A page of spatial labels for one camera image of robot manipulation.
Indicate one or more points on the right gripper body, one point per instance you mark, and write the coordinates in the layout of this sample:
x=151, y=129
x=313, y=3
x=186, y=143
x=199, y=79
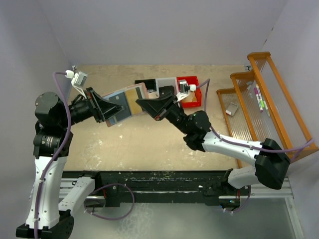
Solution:
x=172, y=102

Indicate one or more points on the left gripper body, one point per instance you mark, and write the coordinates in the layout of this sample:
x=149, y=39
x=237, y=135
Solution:
x=94, y=108

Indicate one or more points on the dark grey credit card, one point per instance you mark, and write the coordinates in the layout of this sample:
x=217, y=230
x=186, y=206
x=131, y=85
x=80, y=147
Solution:
x=120, y=99

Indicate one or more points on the pink leather card holder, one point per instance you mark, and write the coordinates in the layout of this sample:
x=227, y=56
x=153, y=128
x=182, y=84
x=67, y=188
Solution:
x=113, y=121

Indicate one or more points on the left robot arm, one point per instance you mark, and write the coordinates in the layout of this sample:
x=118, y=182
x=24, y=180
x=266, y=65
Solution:
x=49, y=216

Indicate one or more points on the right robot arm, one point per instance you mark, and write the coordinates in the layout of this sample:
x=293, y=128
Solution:
x=267, y=162

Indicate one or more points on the orange cards in red bin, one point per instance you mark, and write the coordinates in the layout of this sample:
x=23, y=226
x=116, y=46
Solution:
x=190, y=98

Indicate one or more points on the black wallet in bin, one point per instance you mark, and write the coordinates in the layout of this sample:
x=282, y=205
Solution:
x=166, y=90

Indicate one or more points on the white plastic bin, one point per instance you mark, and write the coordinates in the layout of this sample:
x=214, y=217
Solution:
x=166, y=85

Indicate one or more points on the red plastic bin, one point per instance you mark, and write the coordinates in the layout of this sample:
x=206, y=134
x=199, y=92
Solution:
x=198, y=92

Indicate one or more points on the black plastic bin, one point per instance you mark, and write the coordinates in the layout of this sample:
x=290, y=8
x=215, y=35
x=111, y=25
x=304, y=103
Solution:
x=150, y=84

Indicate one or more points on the small grey red box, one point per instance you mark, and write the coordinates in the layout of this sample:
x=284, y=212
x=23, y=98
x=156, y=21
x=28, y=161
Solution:
x=231, y=109

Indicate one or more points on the purple marker pen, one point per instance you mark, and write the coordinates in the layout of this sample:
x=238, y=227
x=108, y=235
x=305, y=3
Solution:
x=258, y=99

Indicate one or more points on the orange wooden tiered rack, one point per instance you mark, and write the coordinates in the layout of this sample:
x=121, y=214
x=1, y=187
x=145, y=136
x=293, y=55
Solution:
x=286, y=125

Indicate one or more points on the green marker pen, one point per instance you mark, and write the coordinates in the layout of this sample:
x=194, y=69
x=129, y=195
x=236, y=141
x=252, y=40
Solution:
x=265, y=107

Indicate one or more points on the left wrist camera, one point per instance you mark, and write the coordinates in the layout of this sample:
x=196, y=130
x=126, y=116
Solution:
x=77, y=80

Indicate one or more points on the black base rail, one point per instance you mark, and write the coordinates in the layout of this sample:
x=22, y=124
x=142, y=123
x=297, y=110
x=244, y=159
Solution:
x=120, y=184

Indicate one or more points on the aluminium frame rail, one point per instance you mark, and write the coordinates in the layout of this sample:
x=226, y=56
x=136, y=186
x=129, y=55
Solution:
x=257, y=190

